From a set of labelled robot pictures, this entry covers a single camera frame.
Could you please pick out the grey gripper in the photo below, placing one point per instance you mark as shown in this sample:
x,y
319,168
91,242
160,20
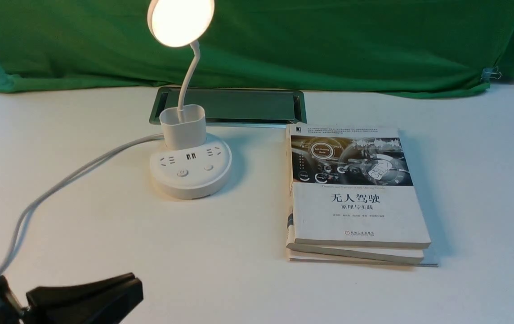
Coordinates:
x,y
107,301

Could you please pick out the white desk lamp with sockets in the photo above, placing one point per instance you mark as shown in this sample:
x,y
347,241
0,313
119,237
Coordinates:
x,y
193,163

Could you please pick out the bottom white paperback book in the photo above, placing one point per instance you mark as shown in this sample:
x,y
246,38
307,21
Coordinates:
x,y
368,256

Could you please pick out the white paperback book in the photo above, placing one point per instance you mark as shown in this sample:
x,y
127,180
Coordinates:
x,y
351,186
368,256

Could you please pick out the top white paperback book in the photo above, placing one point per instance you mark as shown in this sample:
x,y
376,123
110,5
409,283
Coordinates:
x,y
351,186

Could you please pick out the green backdrop cloth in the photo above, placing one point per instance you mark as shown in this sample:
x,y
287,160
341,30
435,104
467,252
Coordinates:
x,y
409,48

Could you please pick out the metal binder clip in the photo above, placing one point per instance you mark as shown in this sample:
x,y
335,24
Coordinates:
x,y
490,73

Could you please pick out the metal desk cable tray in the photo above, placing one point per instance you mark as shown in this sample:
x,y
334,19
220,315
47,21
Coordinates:
x,y
258,108

